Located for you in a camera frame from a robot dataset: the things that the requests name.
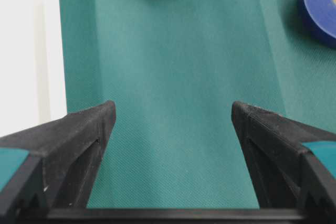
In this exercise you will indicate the blue tape roll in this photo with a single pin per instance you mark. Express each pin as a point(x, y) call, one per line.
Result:
point(318, 17)

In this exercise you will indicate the white plastic tray case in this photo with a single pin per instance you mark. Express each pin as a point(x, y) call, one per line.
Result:
point(32, 65)

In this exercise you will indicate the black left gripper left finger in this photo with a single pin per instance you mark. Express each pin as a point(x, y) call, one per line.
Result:
point(55, 164)

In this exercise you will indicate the green table cloth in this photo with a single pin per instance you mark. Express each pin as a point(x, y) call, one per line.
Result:
point(173, 68)

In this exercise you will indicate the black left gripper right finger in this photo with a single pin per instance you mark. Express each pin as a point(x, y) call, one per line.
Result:
point(282, 160)

